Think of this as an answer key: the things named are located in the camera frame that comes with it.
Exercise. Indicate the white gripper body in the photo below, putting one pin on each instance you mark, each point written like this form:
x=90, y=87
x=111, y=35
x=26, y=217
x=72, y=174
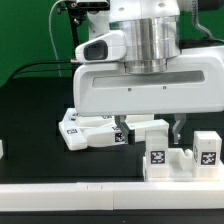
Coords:
x=192, y=83

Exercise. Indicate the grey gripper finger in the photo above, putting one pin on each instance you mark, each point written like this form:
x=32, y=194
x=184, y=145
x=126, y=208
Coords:
x=180, y=120
x=129, y=135

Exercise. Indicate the white long chair side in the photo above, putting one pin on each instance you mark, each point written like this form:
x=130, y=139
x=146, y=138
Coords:
x=103, y=120
x=105, y=136

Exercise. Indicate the white chair seat part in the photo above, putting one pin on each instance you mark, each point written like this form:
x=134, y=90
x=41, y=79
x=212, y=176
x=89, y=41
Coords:
x=180, y=168

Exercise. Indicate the white long chair side front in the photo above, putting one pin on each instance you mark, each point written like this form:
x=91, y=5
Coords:
x=105, y=136

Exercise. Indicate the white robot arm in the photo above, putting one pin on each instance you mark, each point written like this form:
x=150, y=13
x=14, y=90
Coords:
x=155, y=58

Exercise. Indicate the white chair back panel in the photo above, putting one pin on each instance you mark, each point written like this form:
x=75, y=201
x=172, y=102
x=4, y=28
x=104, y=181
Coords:
x=70, y=115

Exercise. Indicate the white part at left edge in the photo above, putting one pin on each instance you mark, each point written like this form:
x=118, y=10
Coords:
x=1, y=149

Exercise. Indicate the black camera stand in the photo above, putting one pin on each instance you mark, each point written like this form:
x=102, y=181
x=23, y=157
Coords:
x=96, y=12

